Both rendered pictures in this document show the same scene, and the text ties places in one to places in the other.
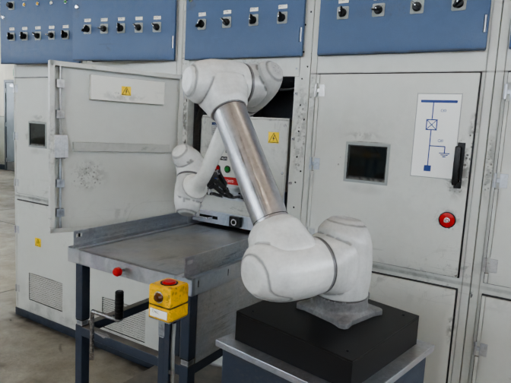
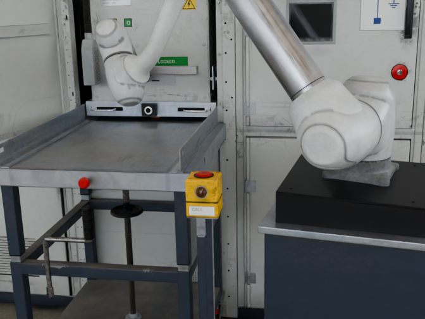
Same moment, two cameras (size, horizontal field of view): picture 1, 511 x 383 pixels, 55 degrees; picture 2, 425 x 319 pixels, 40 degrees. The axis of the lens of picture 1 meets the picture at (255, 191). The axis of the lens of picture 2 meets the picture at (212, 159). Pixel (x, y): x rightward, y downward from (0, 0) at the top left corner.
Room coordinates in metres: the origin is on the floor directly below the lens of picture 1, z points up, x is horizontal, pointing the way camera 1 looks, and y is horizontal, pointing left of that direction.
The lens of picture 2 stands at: (0.02, 0.73, 1.32)
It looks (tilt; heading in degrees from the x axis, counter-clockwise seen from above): 15 degrees down; 338
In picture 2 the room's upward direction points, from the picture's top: 1 degrees counter-clockwise
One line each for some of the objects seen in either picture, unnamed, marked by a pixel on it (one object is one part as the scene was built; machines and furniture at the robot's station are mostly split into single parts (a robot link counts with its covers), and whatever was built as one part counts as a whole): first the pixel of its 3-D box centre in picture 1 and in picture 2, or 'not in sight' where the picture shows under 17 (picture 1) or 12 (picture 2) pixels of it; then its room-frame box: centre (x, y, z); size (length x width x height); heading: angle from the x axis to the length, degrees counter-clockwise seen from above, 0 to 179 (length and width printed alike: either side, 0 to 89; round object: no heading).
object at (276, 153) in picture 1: (239, 169); (147, 45); (2.29, 0.08, 1.15); 0.48 x 0.01 x 0.48; 58
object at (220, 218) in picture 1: (239, 220); (151, 107); (2.31, 0.07, 0.89); 0.54 x 0.05 x 0.06; 58
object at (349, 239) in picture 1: (341, 255); (363, 116); (1.33, -0.25, 1.00); 0.18 x 0.16 x 0.22; 126
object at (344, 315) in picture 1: (344, 299); (363, 161); (1.36, -0.27, 0.87); 0.22 x 0.18 x 0.06; 132
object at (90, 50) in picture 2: not in sight; (91, 62); (2.35, 0.29, 1.09); 0.08 x 0.05 x 0.17; 148
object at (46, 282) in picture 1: (124, 151); not in sight; (3.52, 0.97, 1.12); 1.35 x 0.70 x 2.25; 148
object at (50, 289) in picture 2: (105, 326); (68, 252); (1.70, 0.52, 0.59); 0.17 x 0.03 x 0.30; 59
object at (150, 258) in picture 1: (185, 251); (123, 150); (1.97, 0.28, 0.82); 0.68 x 0.62 x 0.06; 148
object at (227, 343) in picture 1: (326, 345); (355, 209); (1.32, -0.23, 0.74); 0.45 x 0.45 x 0.02; 49
